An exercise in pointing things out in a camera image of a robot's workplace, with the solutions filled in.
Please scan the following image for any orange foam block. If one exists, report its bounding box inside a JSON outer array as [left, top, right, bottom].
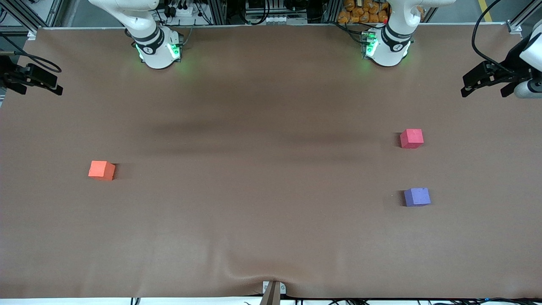
[[88, 161, 116, 181]]

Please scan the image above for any red foam block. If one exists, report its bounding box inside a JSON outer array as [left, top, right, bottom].
[[400, 129, 424, 149]]

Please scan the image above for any pile of orange items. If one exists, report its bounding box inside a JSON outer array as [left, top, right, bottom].
[[337, 0, 391, 25]]

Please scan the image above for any purple foam block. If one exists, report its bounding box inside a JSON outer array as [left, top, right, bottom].
[[404, 188, 431, 207]]

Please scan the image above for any white power strip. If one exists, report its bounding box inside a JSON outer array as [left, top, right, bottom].
[[166, 3, 200, 18]]

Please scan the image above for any aluminium equipment rack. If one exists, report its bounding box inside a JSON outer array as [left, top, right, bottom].
[[203, 0, 344, 26]]

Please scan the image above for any brown table mat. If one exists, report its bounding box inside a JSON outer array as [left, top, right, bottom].
[[0, 23, 542, 299]]

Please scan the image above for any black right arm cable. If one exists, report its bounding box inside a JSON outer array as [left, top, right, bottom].
[[0, 33, 63, 74]]

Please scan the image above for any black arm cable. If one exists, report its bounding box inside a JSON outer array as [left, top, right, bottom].
[[0, 33, 63, 74], [471, 0, 515, 75]]

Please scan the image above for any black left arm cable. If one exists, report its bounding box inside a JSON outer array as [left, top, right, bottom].
[[471, 0, 515, 75]]

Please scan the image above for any aluminium frame post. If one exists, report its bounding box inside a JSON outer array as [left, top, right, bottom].
[[506, 0, 542, 35]]

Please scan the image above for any metal clamp bracket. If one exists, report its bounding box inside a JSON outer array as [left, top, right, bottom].
[[259, 280, 287, 305]]

